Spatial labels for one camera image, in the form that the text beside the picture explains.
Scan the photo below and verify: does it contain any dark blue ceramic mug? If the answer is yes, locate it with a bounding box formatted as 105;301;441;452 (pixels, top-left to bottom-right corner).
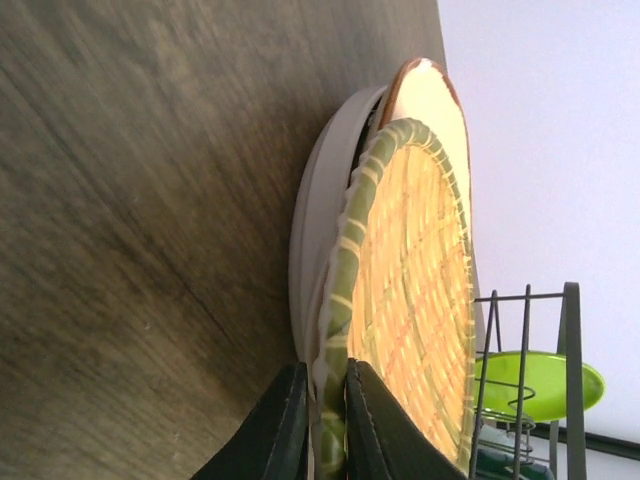
476;435;554;480

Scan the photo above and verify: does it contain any lime green plastic plate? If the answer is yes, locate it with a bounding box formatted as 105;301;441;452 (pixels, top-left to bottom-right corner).
475;351;606;423

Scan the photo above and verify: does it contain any white bottom plate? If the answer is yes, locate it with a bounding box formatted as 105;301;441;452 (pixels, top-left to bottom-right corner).
288;86;387;405

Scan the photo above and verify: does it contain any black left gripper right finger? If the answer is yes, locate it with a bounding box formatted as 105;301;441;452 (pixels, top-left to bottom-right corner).
346;359;466;480

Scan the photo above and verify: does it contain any cream brown-rimmed plate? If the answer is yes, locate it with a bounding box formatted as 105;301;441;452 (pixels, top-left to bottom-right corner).
375;57;474;261

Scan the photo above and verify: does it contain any woven bamboo tray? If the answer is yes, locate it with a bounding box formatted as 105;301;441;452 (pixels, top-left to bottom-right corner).
310;118;475;479

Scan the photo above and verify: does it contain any black wire dish rack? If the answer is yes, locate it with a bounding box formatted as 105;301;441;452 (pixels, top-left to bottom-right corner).
470;282;605;479

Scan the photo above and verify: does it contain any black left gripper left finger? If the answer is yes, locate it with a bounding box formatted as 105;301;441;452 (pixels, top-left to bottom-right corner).
193;363;308;480

